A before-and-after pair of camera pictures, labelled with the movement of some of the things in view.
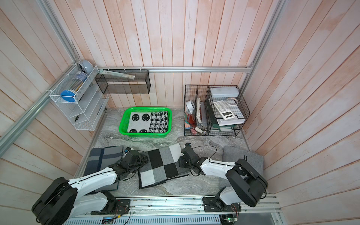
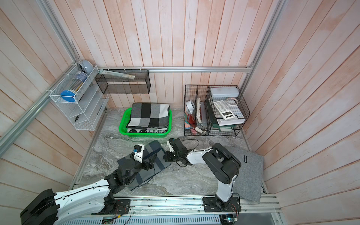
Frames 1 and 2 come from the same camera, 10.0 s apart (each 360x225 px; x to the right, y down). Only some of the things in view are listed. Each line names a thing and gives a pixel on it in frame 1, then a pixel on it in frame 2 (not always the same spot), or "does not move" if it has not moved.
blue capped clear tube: (69, 95) does not move
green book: (212, 118) does not move
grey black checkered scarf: (163, 164) → (149, 116)
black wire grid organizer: (213, 109) does not move
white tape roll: (190, 106) does not move
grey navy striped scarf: (101, 158) → (161, 161)
